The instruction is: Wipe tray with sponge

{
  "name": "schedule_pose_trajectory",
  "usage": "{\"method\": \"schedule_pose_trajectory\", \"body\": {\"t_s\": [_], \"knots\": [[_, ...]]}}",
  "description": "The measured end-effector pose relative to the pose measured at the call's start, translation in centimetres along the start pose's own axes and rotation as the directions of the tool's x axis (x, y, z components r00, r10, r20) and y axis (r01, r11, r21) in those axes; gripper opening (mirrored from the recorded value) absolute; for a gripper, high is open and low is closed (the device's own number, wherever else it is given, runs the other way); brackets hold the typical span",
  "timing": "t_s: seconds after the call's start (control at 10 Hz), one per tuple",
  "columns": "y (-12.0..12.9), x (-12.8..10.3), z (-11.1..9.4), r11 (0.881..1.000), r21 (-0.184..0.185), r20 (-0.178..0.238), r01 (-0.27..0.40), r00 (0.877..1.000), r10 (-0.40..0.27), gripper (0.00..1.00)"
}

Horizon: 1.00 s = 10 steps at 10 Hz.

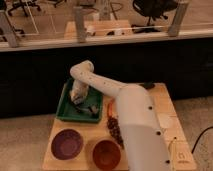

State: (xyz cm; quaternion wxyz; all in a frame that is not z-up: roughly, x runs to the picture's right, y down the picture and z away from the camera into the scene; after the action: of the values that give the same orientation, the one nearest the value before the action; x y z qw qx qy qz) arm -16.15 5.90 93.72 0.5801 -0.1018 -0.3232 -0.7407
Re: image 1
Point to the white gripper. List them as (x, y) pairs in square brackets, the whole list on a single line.
[(79, 92)]

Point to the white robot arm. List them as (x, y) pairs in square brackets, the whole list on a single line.
[(144, 142)]

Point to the green plastic tray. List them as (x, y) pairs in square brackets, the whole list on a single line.
[(67, 111)]

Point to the orange carrot toy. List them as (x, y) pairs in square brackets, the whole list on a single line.
[(110, 108)]

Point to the dark grape bunch toy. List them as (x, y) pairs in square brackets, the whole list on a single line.
[(114, 130)]

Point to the purple bowl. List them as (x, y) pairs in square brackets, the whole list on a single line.
[(66, 144)]

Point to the black small object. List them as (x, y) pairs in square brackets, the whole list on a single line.
[(147, 85)]

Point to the red-brown bowl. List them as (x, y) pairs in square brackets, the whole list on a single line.
[(106, 155)]

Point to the white paper cup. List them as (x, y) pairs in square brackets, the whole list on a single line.
[(165, 121)]

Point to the office chair base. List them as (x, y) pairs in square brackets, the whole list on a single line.
[(23, 4)]

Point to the yellow banana toy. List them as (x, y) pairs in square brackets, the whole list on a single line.
[(172, 151)]

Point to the black office chair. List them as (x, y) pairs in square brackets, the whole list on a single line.
[(153, 10)]

